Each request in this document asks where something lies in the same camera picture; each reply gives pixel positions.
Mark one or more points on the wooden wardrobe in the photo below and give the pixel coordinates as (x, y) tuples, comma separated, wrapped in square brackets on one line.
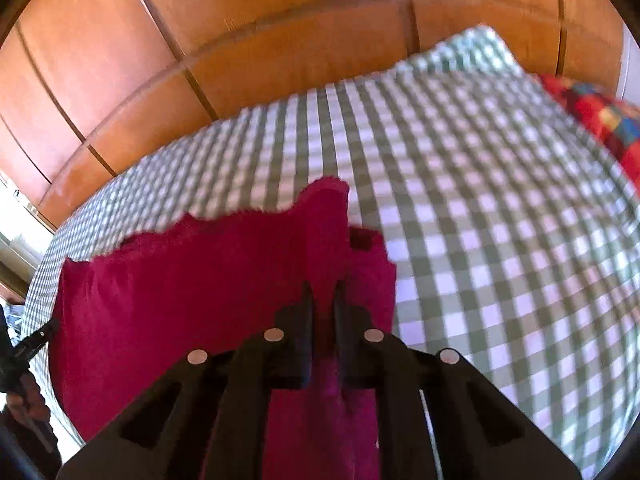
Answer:
[(250, 35)]

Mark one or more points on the red cloth garment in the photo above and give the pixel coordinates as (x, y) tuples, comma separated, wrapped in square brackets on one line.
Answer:
[(200, 280)]

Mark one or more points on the bright window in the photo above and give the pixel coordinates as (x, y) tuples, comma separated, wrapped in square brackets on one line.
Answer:
[(15, 220)]

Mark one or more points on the person's left hand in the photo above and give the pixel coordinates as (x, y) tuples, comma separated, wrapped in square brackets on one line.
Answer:
[(30, 400)]

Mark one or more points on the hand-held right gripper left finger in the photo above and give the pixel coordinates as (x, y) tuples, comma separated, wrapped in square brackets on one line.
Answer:
[(304, 340)]

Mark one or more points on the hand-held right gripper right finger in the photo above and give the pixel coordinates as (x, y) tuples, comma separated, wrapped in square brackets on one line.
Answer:
[(344, 340)]

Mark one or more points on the multicolour checkered blanket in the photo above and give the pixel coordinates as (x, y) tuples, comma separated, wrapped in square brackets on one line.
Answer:
[(600, 115)]

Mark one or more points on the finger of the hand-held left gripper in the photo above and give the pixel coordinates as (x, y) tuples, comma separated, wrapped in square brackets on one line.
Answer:
[(35, 340)]

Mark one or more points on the green white checkered bed sheet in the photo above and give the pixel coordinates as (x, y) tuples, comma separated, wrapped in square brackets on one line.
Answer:
[(475, 210)]

